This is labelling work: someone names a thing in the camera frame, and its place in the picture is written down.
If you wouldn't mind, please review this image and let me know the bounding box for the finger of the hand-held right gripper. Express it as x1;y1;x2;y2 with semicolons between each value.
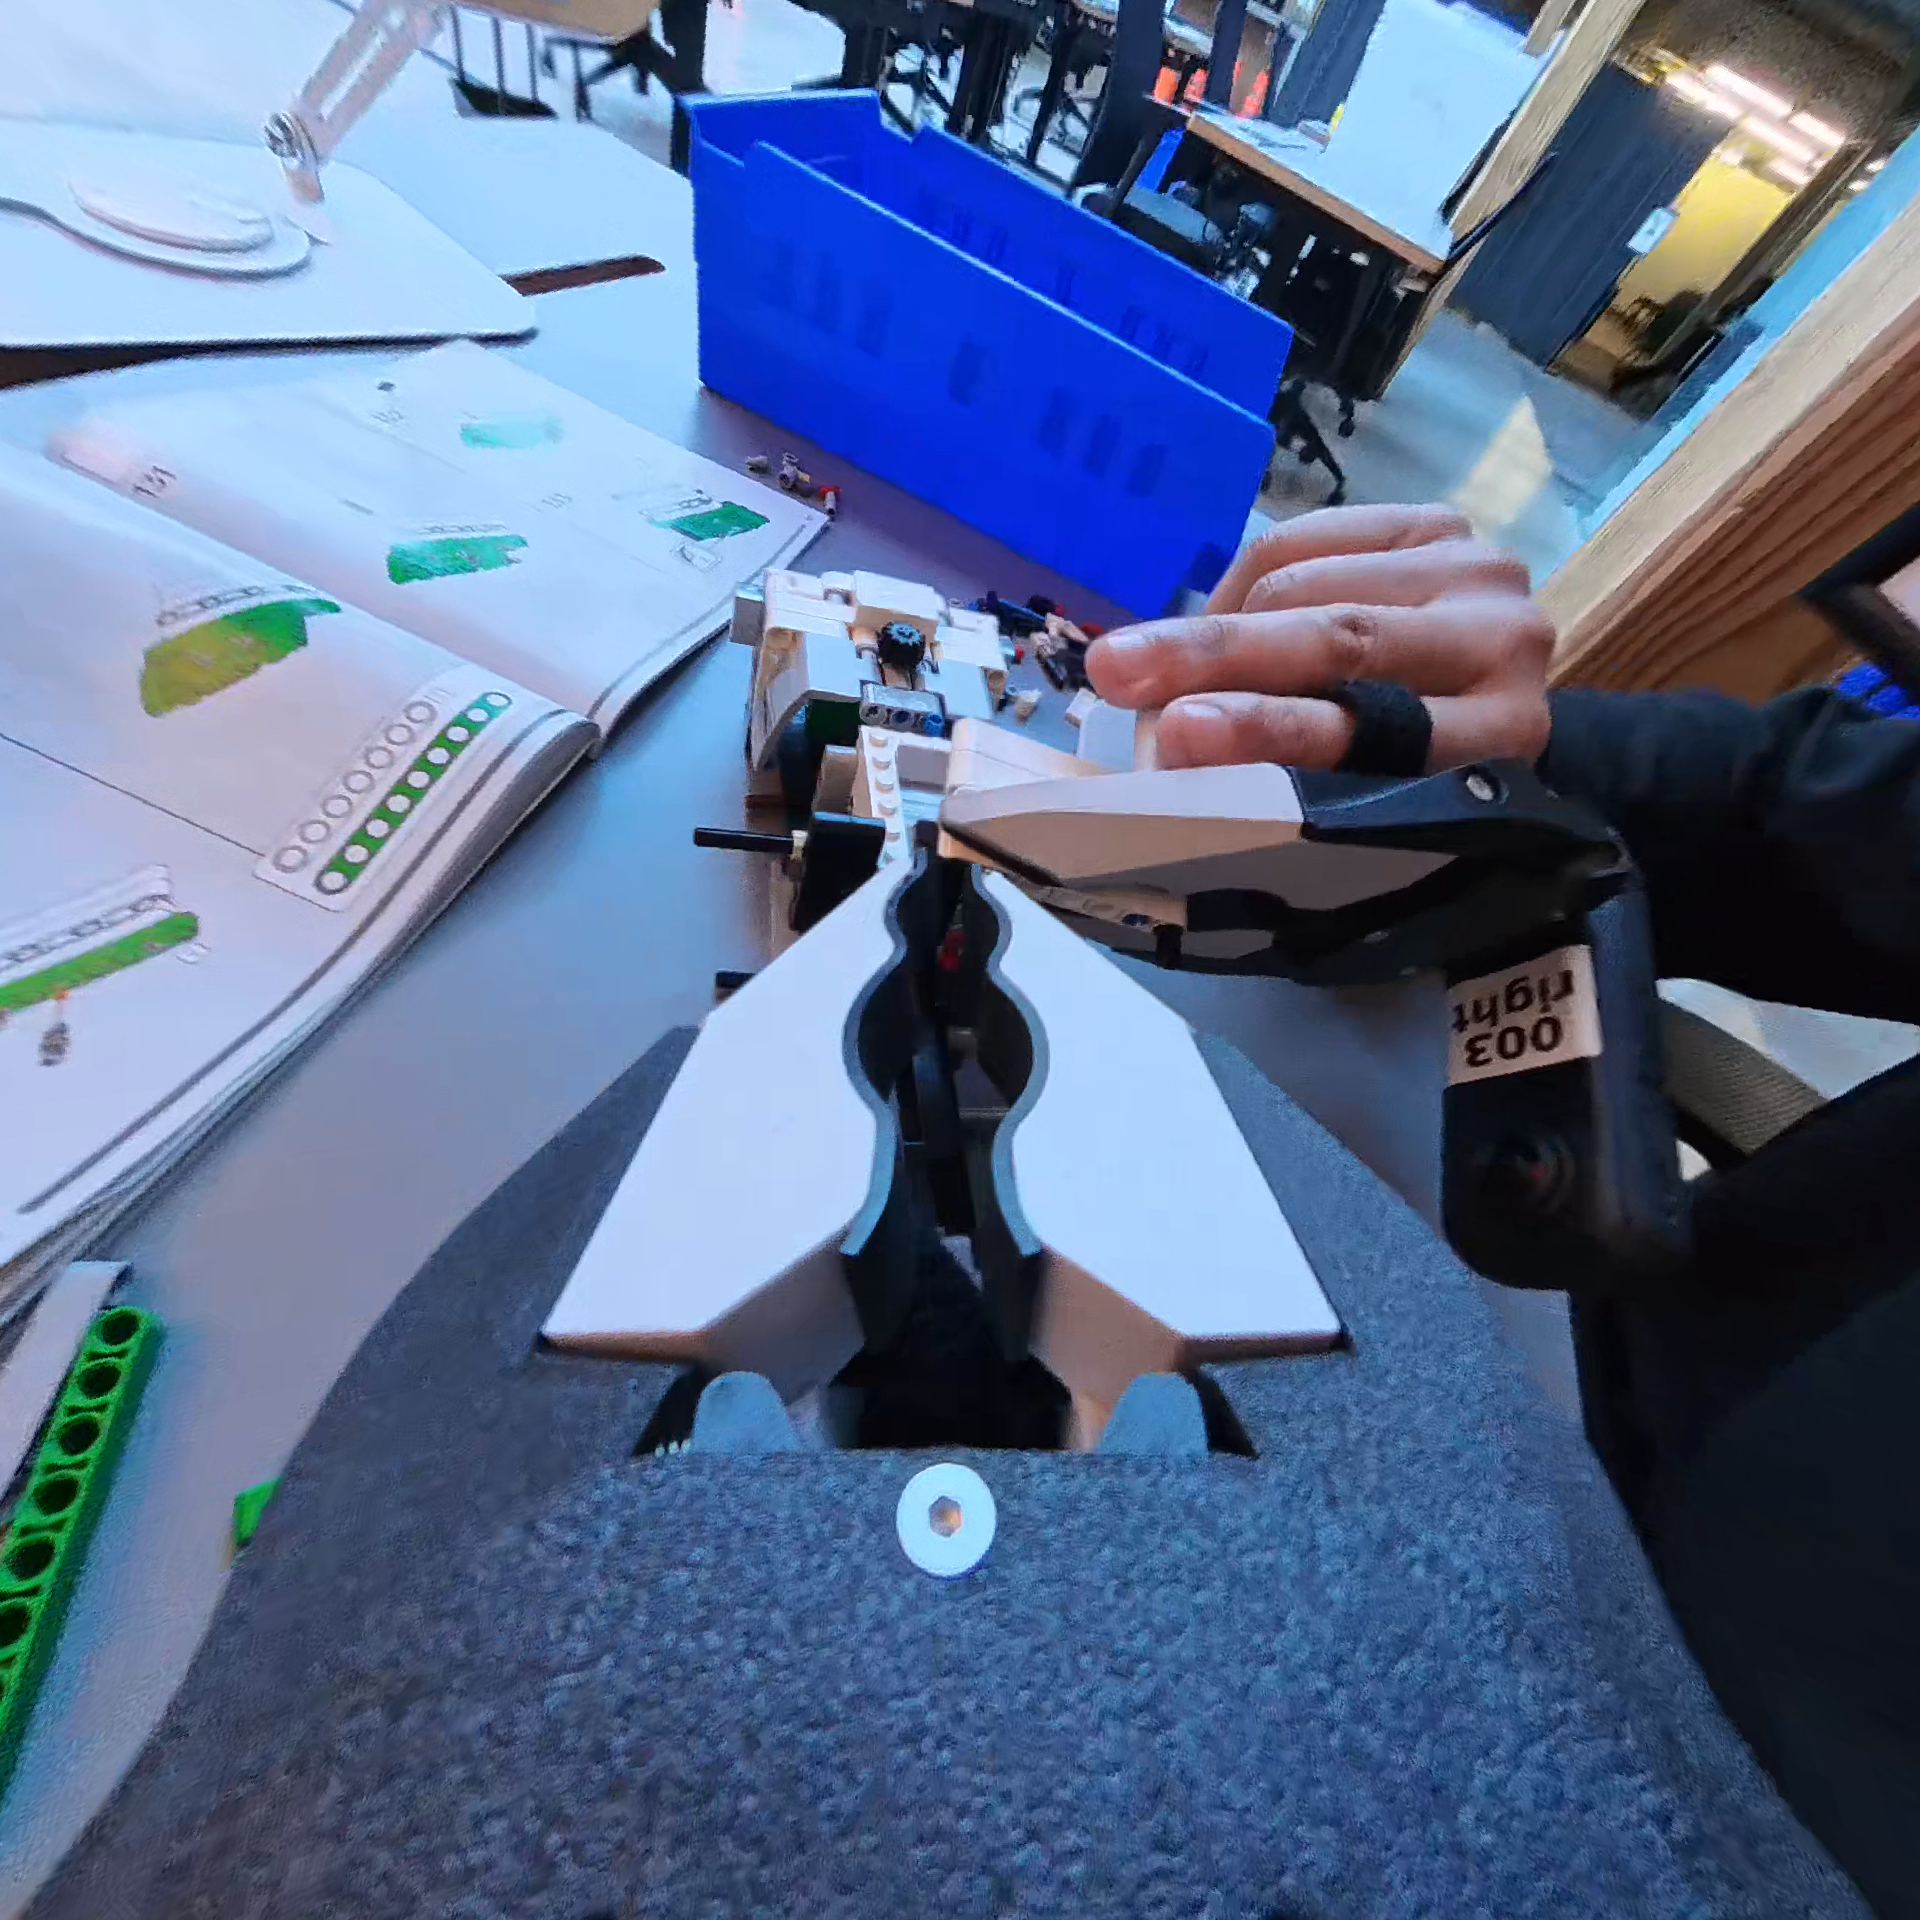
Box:
937;759;1470;898
1036;889;1356;988

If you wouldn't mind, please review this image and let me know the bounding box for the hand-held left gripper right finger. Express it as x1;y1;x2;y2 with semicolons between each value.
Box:
975;867;1344;1455

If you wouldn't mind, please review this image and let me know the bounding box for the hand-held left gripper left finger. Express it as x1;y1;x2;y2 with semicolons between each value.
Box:
539;861;924;1413

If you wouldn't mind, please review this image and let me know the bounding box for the white and black lego model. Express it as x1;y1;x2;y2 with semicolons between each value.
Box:
695;568;1150;977

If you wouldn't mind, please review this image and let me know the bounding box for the person's right forearm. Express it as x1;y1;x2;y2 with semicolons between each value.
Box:
1536;681;1920;1045

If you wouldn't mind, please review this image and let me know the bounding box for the pile of small lego pieces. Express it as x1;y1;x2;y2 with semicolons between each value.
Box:
966;589;1119;712

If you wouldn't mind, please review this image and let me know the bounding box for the lego instruction booklet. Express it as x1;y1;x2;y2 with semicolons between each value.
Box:
0;337;833;1328

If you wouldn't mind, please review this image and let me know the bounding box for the green lego beam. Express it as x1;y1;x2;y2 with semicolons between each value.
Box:
0;1303;164;1795

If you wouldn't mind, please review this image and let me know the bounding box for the person's right hand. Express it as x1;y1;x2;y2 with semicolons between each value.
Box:
1078;503;1560;778

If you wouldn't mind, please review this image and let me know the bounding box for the wooden partition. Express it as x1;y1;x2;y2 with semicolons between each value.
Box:
1529;187;1920;707

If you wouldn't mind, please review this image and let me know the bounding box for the blue plastic bin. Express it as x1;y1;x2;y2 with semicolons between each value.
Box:
680;88;1299;620

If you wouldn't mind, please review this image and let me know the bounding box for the black office chair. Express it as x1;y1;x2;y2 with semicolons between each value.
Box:
1077;129;1356;511

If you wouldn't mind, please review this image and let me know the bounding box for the wooden edged work table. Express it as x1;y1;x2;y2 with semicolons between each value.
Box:
1181;0;1555;400

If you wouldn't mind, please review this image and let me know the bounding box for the white document stand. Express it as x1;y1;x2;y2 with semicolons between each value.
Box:
0;0;541;356

